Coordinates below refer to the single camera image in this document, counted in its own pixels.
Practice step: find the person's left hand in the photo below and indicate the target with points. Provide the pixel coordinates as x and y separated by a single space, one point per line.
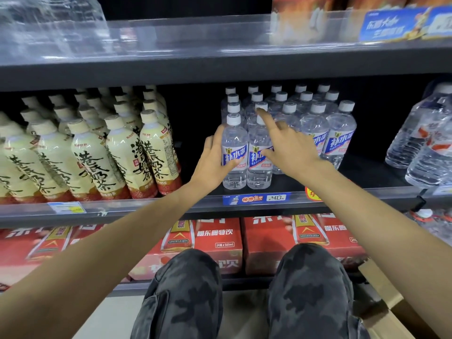
208 169

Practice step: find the person's right hand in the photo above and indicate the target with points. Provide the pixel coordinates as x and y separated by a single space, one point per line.
296 155

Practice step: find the clear bottle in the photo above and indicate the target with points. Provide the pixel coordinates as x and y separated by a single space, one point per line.
259 176
234 141

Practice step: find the row of blue-label water bottles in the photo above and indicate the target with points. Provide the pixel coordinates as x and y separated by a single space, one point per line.
335 137

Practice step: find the brown cardboard box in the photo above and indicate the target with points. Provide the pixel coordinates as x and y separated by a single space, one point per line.
381 314

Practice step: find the person's left forearm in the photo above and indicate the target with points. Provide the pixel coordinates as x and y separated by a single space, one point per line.
99 257

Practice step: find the person's right forearm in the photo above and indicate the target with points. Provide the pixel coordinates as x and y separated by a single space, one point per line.
395 243

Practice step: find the rows of small clear water bottles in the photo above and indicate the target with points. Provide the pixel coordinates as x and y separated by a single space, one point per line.
420 144

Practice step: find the blue price banner label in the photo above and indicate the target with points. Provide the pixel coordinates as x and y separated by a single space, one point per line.
395 24

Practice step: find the row of large flavoured water bottles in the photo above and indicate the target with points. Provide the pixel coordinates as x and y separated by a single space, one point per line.
53 24

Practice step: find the yellow red promo sticker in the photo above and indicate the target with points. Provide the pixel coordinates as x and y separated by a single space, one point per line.
310 195

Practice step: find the row of cream milk tea bottles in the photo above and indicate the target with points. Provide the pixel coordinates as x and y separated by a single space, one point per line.
88 162

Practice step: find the row of white coffee drink bottles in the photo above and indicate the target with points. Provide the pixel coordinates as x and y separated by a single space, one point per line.
303 21

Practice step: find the blue yellow price tag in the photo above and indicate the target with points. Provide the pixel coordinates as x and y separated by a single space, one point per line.
67 207
443 190

